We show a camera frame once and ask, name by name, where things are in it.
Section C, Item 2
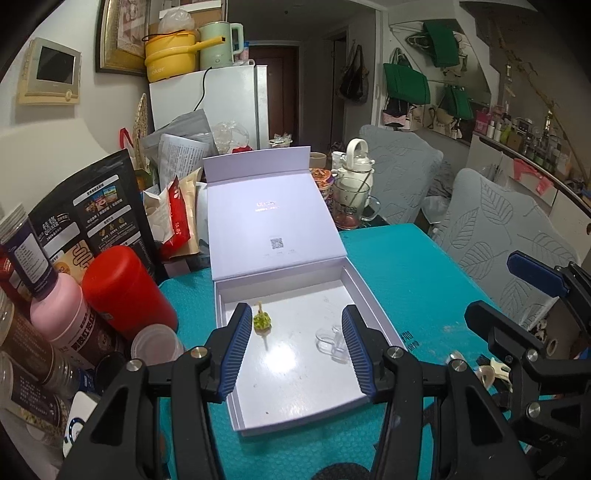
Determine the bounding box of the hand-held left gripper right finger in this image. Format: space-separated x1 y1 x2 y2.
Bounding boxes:
341 304 532 480

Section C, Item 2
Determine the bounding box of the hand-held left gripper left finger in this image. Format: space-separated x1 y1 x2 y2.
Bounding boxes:
55 302 254 480

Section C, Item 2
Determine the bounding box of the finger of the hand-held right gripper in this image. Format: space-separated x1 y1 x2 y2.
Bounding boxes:
464 300 571 403
506 251 591 305

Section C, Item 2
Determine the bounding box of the cream hair claw clip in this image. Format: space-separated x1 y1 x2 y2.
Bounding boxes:
478 360 513 384

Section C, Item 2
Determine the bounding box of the white gift box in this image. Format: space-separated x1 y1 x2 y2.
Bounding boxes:
202 146 408 437

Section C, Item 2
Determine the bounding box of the transparent hair clip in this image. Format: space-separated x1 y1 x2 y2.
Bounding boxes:
315 324 349 363

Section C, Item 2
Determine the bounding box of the small green hair clip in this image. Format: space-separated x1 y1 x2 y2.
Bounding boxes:
253 300 273 334

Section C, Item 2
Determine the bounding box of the grey leaf-patterned chair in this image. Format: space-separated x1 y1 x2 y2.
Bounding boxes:
431 168 580 330
358 124 444 227

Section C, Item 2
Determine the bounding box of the white plastic jar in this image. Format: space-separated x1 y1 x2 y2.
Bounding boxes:
130 324 184 363

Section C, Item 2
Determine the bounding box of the pink cloth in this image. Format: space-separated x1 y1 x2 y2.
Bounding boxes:
512 158 555 195

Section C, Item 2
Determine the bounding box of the white cabinet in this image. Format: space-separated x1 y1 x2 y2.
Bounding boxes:
464 131 591 241

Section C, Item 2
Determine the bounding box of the red bottle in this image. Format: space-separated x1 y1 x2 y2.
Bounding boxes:
81 244 180 340

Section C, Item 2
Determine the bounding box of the row of bottles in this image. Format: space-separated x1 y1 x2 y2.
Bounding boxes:
473 104 587 176

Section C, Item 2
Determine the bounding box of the red snack bag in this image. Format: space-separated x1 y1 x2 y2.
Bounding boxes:
159 174 192 259

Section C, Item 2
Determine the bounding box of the glass pitcher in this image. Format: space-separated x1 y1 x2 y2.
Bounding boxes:
332 178 382 230

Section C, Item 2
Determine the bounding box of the white rounded device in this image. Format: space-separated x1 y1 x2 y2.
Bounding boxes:
62 392 102 455

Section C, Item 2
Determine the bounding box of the pink bottle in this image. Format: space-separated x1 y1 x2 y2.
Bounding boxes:
30 272 127 370

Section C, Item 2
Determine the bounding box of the instant noodle cup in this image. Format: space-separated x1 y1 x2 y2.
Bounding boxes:
310 167 340 199

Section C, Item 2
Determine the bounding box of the green tote bag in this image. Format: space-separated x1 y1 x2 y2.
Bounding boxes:
422 21 465 68
438 85 474 121
383 62 432 104

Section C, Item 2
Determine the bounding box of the white teapot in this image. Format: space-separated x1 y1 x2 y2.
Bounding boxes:
330 137 377 185

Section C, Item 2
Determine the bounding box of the black stand-up pouch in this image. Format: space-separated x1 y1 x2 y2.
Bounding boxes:
28 148 162 284

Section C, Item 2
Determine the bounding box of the printed paper leaflet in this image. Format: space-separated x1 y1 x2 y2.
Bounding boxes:
157 134 211 185

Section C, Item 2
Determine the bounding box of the brown spice jar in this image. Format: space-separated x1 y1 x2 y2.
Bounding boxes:
0 291 75 398
0 351 70 444

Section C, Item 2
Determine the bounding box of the grey plastic bag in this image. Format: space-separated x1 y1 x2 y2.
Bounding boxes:
141 111 218 158

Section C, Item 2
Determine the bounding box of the dark blue silver-lidded jar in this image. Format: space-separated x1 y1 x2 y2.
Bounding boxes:
0 203 60 301

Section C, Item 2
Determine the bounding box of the white fridge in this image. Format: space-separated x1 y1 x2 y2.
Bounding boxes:
148 64 269 151

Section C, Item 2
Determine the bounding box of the black mesh bag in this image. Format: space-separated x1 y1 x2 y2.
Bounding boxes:
339 44 369 104

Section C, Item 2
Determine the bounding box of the brown door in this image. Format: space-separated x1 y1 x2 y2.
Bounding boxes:
249 44 301 139

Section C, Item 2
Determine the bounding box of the yellow pot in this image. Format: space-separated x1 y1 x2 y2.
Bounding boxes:
144 28 232 84

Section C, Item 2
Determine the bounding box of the light green electric kettle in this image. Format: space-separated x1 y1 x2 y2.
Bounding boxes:
198 21 245 70

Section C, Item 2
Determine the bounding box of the clear plastic bag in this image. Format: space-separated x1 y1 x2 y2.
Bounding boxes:
159 8 195 35

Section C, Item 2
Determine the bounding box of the wall intercom panel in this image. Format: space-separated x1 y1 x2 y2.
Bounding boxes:
17 38 81 106

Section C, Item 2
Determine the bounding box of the gold picture frame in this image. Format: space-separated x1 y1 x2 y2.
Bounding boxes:
95 0 160 77

